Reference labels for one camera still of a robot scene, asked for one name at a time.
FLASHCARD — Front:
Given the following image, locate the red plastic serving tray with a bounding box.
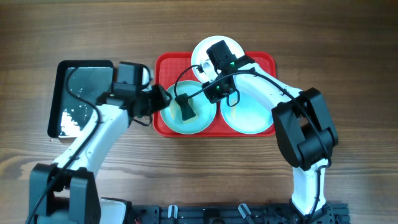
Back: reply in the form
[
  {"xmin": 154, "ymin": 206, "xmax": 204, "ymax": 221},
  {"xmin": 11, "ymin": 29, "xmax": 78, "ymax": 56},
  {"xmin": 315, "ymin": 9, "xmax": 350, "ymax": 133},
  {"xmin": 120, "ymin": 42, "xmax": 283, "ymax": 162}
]
[{"xmin": 152, "ymin": 51, "xmax": 277, "ymax": 138}]

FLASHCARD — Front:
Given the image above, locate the left black camera cable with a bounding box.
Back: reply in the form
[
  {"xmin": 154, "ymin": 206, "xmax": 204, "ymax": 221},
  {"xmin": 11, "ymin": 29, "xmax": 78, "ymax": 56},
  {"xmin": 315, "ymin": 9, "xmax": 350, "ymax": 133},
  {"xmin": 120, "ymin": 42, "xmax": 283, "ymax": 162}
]
[{"xmin": 24, "ymin": 63, "xmax": 154, "ymax": 224}]

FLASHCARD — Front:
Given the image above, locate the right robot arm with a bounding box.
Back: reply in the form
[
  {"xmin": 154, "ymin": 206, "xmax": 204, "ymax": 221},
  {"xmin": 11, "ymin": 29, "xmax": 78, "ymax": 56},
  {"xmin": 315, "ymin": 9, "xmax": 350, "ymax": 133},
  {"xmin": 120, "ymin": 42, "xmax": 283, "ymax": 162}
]
[{"xmin": 202, "ymin": 40, "xmax": 338, "ymax": 223}]

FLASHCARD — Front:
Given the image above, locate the right black camera cable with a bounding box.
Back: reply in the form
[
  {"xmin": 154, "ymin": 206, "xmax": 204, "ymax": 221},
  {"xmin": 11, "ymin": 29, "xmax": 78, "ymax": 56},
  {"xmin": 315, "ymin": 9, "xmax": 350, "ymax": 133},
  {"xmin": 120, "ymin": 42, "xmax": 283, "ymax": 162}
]
[{"xmin": 173, "ymin": 64, "xmax": 333, "ymax": 218}]

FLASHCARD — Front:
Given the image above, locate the black rectangular metal tray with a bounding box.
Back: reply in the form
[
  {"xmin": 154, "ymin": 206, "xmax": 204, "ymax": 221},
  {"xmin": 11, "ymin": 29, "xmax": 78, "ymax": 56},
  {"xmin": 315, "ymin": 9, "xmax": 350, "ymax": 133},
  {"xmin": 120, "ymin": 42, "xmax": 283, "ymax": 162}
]
[{"xmin": 47, "ymin": 60, "xmax": 114, "ymax": 138}]

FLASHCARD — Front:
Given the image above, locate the white round plate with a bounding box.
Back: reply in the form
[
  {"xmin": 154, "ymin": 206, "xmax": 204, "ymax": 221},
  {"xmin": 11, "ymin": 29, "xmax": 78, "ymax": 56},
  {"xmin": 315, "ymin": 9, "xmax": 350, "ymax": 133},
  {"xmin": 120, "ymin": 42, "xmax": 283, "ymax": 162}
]
[{"xmin": 191, "ymin": 35, "xmax": 244, "ymax": 83}]

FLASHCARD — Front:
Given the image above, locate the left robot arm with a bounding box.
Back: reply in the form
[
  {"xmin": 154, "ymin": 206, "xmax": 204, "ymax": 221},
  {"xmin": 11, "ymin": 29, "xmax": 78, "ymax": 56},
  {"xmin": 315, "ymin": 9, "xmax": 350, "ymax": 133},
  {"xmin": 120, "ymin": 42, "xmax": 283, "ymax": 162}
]
[{"xmin": 26, "ymin": 60, "xmax": 172, "ymax": 223}]

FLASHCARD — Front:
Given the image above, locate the light blue plate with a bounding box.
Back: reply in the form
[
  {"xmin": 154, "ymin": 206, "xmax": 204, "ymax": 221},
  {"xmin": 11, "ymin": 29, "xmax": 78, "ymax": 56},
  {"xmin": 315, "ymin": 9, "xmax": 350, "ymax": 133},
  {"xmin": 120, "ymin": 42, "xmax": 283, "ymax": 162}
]
[
  {"xmin": 160, "ymin": 85, "xmax": 217, "ymax": 134},
  {"xmin": 220, "ymin": 92, "xmax": 273, "ymax": 134}
]

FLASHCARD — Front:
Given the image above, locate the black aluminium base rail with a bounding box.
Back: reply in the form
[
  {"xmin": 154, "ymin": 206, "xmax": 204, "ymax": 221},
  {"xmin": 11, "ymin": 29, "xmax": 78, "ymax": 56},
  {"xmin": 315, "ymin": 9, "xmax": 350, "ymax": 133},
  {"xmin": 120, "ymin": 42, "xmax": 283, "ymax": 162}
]
[{"xmin": 124, "ymin": 202, "xmax": 351, "ymax": 224}]

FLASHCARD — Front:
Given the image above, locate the black camera cable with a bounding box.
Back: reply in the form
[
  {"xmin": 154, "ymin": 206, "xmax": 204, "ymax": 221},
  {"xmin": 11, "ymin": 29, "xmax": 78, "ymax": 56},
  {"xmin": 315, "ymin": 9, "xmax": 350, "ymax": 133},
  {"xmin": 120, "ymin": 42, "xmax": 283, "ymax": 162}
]
[
  {"xmin": 24, "ymin": 63, "xmax": 154, "ymax": 224},
  {"xmin": 173, "ymin": 64, "xmax": 333, "ymax": 218}
]

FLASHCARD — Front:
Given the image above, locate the green and yellow sponge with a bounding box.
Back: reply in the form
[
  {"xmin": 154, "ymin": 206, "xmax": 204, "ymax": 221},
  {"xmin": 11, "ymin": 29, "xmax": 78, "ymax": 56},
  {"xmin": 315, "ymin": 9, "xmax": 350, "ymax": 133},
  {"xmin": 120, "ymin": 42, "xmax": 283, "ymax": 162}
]
[{"xmin": 169, "ymin": 93, "xmax": 198, "ymax": 124}]

